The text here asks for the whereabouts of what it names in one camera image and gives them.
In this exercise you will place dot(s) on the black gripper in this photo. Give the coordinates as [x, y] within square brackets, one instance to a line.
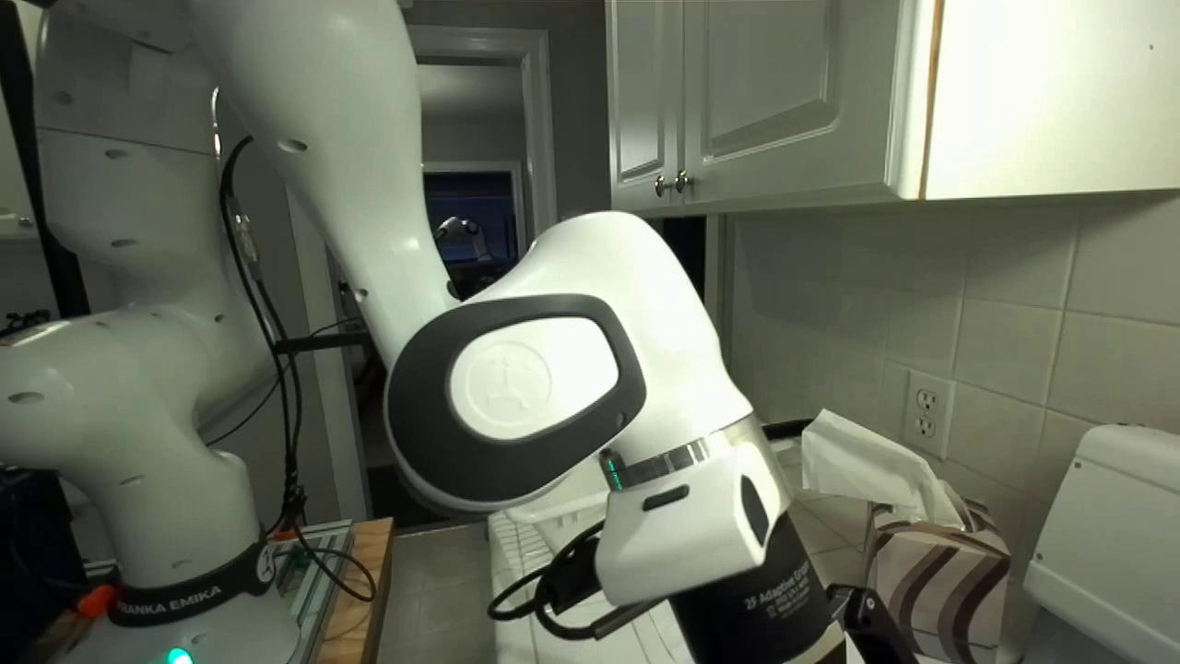
[762, 601]

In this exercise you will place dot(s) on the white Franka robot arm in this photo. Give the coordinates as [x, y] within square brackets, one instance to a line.
[333, 185]

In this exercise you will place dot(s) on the brown striped fabric bag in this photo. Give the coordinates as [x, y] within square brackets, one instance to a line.
[943, 590]

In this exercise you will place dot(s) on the white gas stove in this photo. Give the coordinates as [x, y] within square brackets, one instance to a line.
[1107, 538]

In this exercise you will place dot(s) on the silver cabinet knob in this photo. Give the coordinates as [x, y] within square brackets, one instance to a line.
[669, 185]

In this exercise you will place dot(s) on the white upper cabinets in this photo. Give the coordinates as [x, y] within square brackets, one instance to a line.
[860, 85]

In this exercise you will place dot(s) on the white wall outlet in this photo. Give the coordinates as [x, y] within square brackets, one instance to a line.
[926, 414]

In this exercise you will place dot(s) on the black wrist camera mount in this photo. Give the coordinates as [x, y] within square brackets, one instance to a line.
[573, 584]

